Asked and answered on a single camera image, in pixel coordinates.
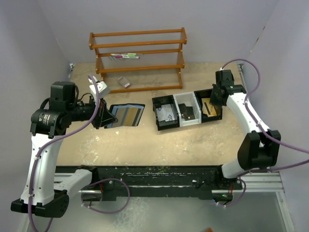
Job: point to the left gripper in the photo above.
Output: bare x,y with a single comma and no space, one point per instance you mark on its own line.
104,117

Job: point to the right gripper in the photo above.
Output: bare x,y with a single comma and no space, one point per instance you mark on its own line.
213,100

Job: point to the gold credit card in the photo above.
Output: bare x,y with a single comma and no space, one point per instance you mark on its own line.
127,116
206,106

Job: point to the dark credit card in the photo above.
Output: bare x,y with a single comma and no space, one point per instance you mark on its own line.
187,112

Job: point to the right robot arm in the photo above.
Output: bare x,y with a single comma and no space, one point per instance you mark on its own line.
257,151

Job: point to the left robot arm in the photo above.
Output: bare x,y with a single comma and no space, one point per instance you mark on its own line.
41,196

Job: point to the silver cards in bin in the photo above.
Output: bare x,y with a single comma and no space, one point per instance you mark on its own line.
165,113

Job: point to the black right bin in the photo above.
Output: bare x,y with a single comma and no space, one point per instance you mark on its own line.
206,93

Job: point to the black bin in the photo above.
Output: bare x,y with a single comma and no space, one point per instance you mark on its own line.
162,125
206,93

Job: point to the wooden block in bin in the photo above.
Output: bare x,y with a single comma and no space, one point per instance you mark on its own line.
215,111

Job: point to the white middle bin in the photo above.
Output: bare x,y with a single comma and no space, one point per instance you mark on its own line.
188,99

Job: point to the small grey box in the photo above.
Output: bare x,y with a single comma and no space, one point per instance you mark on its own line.
124,82

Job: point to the black left bin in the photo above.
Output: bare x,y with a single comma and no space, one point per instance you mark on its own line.
162,125

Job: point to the wooden three-tier rack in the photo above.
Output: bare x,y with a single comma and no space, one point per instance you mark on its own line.
103,50

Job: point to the coloured pens on rack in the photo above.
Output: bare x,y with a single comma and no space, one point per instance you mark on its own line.
116,56

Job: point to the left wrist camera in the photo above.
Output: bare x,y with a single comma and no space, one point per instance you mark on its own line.
98,88

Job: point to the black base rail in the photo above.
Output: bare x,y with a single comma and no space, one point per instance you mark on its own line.
202,182

